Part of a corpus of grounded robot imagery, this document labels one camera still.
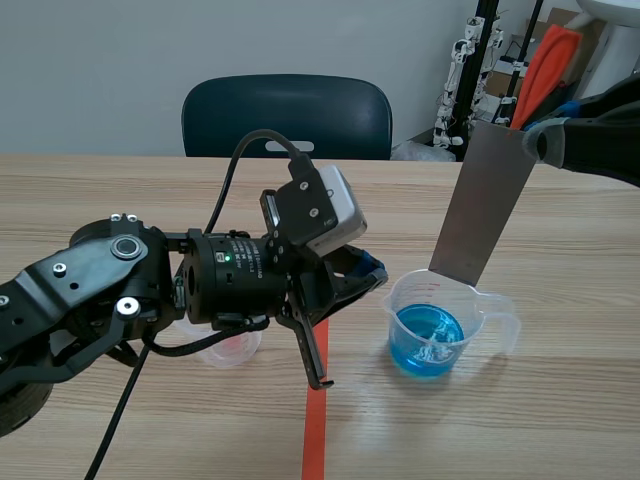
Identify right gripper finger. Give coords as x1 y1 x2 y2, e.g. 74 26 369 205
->
522 117 640 190
559 77 640 121

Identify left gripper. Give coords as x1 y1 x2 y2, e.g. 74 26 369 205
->
185 168 390 391

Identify clear beaker with blue liquid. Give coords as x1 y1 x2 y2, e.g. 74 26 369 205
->
383 268 522 384

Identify thin black metal rod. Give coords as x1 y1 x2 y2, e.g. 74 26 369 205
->
505 0 545 126

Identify brown cardboard box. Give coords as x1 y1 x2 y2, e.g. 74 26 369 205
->
483 68 524 126

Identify crumpled clear plastic bag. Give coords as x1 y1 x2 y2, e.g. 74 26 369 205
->
392 139 459 162

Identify empty clear plastic beaker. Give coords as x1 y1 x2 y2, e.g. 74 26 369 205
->
174 319 264 371

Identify small white robot figure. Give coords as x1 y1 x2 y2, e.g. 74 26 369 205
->
433 15 477 149

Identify dark blue chair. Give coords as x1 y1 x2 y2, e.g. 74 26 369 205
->
180 74 394 161

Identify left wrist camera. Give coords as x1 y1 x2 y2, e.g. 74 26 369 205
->
304 163 369 257

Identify thick black metal rail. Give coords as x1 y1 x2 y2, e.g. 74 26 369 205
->
469 0 502 126

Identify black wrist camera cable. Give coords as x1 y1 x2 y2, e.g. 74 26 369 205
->
203 128 316 236

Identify black braided cable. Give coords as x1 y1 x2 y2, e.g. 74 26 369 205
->
141 313 271 357

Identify black smooth cable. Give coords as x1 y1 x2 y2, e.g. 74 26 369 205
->
82 344 151 480

